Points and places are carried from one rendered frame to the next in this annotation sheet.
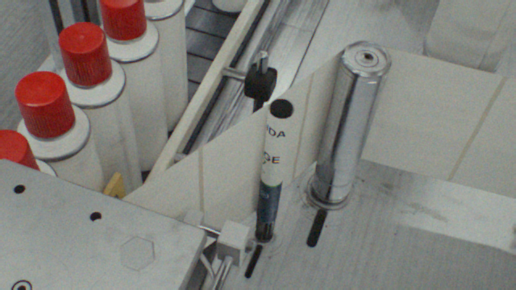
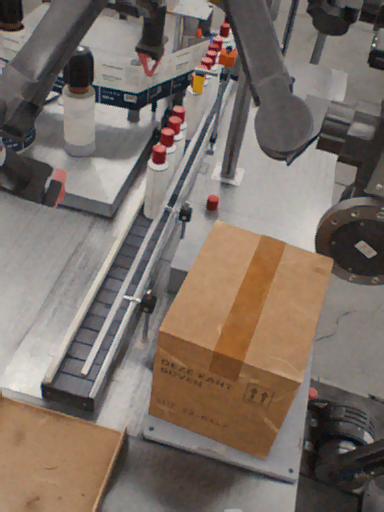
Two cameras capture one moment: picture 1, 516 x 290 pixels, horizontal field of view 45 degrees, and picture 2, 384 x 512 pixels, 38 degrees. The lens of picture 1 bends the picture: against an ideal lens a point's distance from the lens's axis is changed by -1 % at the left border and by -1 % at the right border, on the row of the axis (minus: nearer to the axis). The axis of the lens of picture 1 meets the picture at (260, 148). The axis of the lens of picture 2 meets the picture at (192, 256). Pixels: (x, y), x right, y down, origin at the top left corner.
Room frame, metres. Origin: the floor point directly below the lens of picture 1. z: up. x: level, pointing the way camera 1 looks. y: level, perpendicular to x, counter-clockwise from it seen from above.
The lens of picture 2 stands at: (1.89, -0.01, 1.84)
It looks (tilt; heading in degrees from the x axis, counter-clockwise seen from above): 45 degrees down; 173
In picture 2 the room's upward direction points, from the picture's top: 10 degrees clockwise
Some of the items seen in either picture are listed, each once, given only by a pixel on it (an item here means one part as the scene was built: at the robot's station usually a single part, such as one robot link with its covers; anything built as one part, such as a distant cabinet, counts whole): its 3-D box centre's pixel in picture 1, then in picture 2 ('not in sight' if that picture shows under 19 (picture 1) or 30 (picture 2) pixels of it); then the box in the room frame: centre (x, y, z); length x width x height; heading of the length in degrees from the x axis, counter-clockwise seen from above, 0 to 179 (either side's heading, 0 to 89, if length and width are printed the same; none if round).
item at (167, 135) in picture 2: not in sight; (164, 165); (0.71, 0.03, 0.98); 0.05 x 0.05 x 0.20
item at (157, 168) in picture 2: not in sight; (156, 182); (0.79, 0.01, 0.98); 0.05 x 0.05 x 0.20
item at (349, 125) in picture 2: not in sight; (352, 131); (1.23, 0.26, 1.45); 0.09 x 0.08 x 0.12; 161
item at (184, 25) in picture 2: not in sight; (191, 48); (0.09, 0.10, 1.01); 0.14 x 0.13 x 0.26; 165
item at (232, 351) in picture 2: not in sight; (240, 337); (1.24, 0.19, 0.99); 0.30 x 0.24 x 0.27; 160
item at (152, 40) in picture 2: not in sight; (152, 34); (0.45, -0.03, 1.20); 0.10 x 0.07 x 0.07; 166
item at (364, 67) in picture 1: (345, 133); (135, 91); (0.34, -0.07, 0.97); 0.05 x 0.05 x 0.19
